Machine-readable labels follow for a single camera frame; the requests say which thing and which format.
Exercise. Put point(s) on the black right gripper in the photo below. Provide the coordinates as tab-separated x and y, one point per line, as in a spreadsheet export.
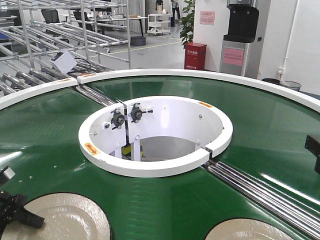
312	144

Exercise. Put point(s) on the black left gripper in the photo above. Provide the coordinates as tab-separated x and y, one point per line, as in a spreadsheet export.
9	205

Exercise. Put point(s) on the cream plate black rim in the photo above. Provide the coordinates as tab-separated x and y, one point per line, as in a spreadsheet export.
67	216
245	229

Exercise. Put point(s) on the steel conveyor rollers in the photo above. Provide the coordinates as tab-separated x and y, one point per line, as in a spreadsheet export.
294	212

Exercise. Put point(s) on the white outer conveyor rim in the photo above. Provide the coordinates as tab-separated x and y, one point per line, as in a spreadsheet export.
30	92

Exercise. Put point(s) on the black water dispenser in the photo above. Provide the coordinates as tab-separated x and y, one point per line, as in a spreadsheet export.
236	44

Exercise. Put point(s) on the red fire extinguisher cabinet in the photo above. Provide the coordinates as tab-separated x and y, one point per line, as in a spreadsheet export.
195	55

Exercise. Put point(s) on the white control box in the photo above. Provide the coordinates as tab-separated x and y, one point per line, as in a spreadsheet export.
63	61

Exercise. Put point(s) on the green potted plant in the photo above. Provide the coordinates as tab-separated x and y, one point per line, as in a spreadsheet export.
187	22

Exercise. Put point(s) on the metal pipe roller rack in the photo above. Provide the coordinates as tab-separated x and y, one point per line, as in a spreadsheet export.
27	42

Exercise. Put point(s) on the white utility cart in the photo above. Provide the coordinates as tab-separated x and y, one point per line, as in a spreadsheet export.
158	24

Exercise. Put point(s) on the wire mesh waste bin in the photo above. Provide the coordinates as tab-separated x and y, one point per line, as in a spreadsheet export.
292	85

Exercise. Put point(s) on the pink wall notice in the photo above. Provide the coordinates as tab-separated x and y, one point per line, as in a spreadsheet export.
207	17

